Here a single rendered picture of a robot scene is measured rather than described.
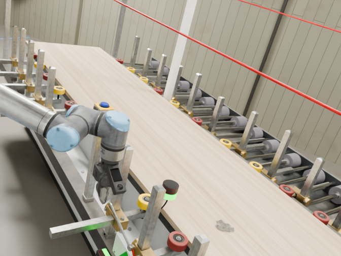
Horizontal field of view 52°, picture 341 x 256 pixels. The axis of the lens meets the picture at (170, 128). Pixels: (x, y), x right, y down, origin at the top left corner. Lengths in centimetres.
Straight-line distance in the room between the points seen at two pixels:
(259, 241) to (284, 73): 368
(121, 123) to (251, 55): 403
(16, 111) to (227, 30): 428
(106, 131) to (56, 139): 18
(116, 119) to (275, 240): 88
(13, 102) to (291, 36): 421
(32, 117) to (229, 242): 90
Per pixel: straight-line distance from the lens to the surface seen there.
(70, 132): 111
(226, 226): 155
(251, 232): 161
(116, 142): 123
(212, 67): 530
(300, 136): 519
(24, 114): 118
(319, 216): 195
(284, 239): 167
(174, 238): 141
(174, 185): 125
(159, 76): 311
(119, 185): 128
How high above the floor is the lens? 183
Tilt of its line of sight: 24 degrees down
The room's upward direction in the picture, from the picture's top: 15 degrees clockwise
